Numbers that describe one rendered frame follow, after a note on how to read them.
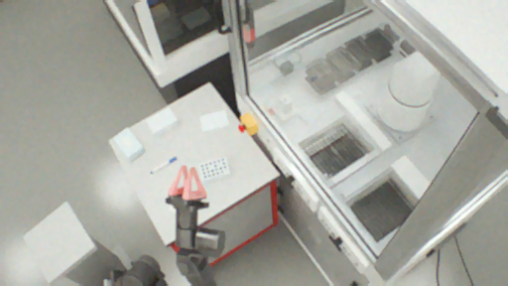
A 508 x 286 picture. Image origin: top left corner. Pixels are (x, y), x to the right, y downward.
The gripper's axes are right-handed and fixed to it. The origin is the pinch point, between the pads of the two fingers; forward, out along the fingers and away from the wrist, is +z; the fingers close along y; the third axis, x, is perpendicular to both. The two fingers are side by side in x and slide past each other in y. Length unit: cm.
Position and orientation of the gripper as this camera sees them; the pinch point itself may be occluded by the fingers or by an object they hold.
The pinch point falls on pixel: (188, 169)
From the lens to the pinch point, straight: 110.8
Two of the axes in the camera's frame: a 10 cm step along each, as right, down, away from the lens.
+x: -5.8, 0.9, -8.1
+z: 0.7, -9.9, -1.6
